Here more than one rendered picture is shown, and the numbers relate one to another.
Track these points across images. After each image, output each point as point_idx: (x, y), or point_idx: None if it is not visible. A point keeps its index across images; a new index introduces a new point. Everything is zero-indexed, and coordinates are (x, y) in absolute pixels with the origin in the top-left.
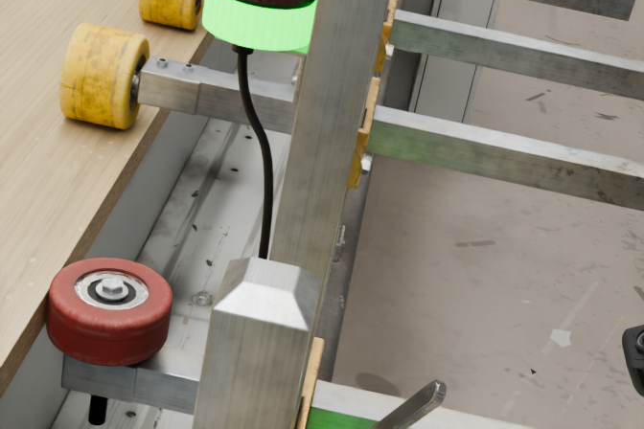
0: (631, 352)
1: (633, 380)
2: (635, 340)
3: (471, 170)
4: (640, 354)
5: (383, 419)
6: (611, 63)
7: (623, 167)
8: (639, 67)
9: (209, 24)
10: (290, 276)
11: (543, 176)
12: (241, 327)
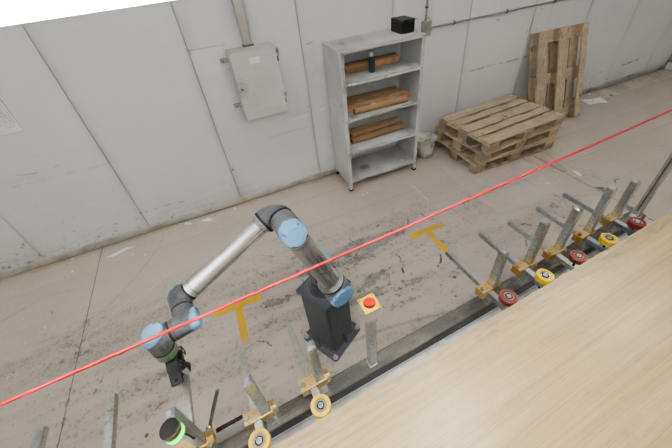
0: (178, 383)
1: (182, 382)
2: (176, 383)
3: (115, 443)
4: (179, 381)
5: (213, 404)
6: (39, 441)
7: (110, 410)
8: (39, 433)
9: (181, 437)
10: (245, 378)
11: (115, 426)
12: (252, 380)
